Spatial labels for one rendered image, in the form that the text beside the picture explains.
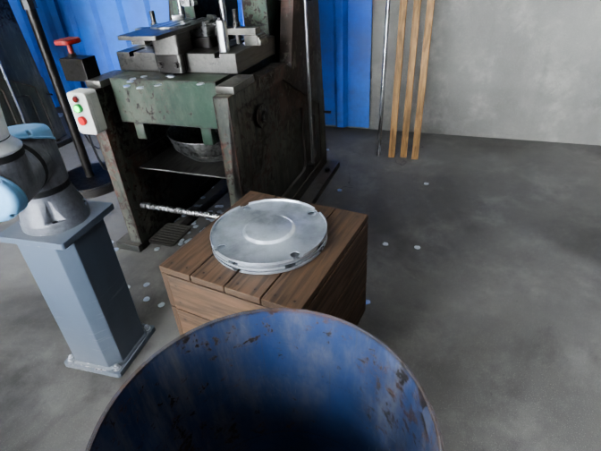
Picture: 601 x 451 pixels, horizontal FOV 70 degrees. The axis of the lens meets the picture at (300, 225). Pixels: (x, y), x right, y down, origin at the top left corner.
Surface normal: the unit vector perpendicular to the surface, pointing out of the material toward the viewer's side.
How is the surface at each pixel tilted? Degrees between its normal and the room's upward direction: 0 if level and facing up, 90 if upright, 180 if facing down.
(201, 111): 90
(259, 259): 0
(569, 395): 0
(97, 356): 90
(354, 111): 90
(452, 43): 90
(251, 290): 0
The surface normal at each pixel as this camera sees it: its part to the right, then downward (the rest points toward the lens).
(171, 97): -0.35, 0.53
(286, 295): -0.06, -0.84
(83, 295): 0.49, 0.45
